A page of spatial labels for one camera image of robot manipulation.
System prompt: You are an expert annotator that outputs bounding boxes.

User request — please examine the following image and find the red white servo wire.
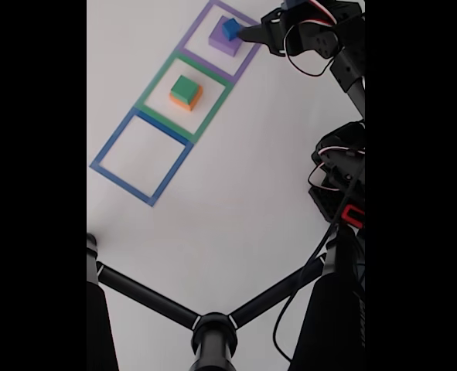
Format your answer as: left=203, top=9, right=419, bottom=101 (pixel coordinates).
left=284, top=0, right=339, bottom=77
left=307, top=145, right=366, bottom=193

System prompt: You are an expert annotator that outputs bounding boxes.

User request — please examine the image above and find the red clamp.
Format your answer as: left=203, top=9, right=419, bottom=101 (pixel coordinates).
left=340, top=204, right=366, bottom=230

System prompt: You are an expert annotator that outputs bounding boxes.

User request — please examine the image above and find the small blue cube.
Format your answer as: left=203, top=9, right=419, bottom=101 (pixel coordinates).
left=222, top=18, right=241, bottom=41

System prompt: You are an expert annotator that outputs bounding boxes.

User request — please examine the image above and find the orange block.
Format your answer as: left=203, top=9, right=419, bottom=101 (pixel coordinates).
left=169, top=85, right=204, bottom=112

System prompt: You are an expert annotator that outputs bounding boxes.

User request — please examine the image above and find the black camera tripod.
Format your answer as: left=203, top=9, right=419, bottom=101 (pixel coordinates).
left=87, top=226, right=366, bottom=371

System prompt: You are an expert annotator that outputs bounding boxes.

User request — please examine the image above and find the green block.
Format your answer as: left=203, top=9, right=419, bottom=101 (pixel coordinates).
left=170, top=74, right=200, bottom=105

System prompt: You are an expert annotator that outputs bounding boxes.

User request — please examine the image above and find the blue tape square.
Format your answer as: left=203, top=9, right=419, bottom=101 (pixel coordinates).
left=89, top=107, right=194, bottom=208

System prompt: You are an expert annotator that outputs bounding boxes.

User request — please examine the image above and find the purple block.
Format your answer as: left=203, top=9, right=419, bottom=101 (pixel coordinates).
left=208, top=15, right=244, bottom=58

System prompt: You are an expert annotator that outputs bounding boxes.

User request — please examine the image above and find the green tape square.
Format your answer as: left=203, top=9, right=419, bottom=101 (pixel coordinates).
left=134, top=49, right=235, bottom=145

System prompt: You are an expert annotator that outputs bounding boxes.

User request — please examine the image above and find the purple tape square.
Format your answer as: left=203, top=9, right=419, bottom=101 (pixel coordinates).
left=176, top=0, right=263, bottom=85

